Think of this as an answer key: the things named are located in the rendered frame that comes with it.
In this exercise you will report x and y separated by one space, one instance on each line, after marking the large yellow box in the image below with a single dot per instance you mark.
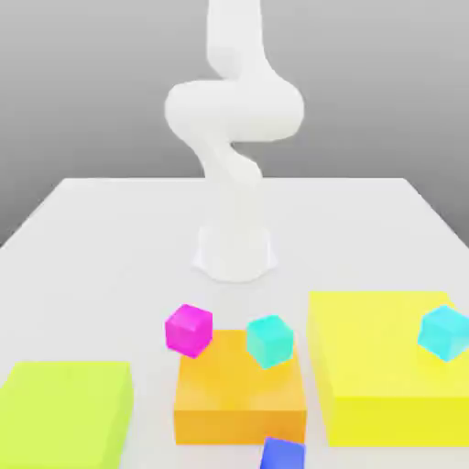
381 366

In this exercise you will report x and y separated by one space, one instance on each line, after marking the large lime box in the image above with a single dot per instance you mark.
62 414

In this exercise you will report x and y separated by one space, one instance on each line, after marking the small blue cube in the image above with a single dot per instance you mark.
282 454

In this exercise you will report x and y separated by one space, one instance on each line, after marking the small magenta cube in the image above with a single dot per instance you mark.
188 330

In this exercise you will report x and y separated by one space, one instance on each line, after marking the small turquoise cube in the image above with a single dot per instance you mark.
270 341

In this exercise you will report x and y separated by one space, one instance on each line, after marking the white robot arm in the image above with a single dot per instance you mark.
234 110

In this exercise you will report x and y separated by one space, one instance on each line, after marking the small cyan cube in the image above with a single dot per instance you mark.
444 332

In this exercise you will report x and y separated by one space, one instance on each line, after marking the large orange box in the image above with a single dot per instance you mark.
234 395

